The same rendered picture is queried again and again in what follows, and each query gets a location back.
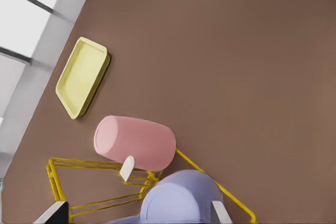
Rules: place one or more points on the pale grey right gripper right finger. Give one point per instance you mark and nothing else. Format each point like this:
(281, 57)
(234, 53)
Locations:
(221, 212)

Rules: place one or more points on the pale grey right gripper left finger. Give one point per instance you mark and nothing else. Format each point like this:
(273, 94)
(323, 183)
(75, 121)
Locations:
(56, 214)

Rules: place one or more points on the lilac cup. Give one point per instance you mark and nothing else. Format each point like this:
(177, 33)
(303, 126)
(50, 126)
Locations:
(181, 197)

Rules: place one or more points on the pink cup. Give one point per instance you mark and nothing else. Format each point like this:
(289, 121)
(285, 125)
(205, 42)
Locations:
(136, 142)

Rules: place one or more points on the pale yellow tray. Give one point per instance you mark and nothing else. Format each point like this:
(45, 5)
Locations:
(81, 77)

